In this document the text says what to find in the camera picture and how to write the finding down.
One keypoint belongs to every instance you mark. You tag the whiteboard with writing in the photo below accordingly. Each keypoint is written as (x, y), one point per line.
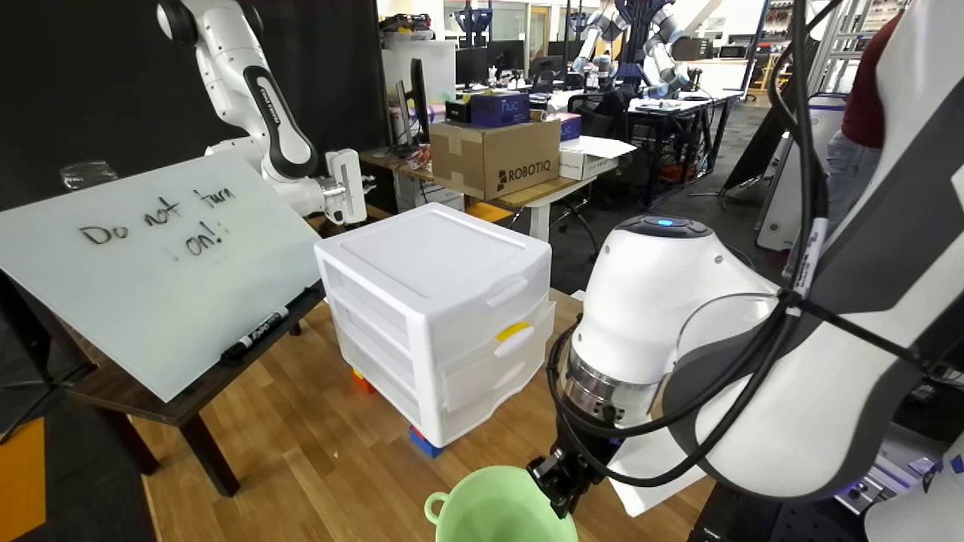
(163, 268)

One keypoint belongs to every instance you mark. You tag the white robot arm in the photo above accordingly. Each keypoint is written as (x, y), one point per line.
(691, 363)

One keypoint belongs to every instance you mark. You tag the black marker pen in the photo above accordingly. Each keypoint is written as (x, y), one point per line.
(252, 338)

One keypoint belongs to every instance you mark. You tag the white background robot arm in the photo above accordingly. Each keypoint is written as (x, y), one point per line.
(246, 94)

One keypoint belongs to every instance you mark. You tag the white plastic drawer unit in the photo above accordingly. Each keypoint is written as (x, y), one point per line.
(443, 313)

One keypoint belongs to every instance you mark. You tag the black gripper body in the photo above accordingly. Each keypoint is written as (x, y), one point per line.
(567, 471)

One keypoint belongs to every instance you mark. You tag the blue block under drawers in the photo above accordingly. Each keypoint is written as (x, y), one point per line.
(427, 446)

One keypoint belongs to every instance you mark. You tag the dark wooden easel stand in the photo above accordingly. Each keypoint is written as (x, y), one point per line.
(118, 398)

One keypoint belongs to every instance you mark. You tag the brown cardboard box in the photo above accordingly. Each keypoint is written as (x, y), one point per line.
(494, 162)

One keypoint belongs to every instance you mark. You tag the orange block under drawers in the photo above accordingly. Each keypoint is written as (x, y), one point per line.
(359, 381)

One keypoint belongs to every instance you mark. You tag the dark blue box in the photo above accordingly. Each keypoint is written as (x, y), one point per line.
(490, 110)

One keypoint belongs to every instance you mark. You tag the green plastic bowl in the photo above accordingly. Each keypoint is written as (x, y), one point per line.
(494, 503)

